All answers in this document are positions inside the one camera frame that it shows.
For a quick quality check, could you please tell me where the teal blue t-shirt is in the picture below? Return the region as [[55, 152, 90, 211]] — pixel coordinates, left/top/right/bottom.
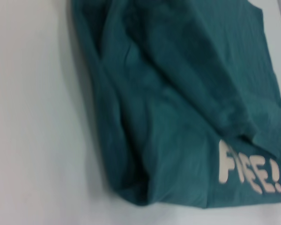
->
[[69, 0, 281, 209]]

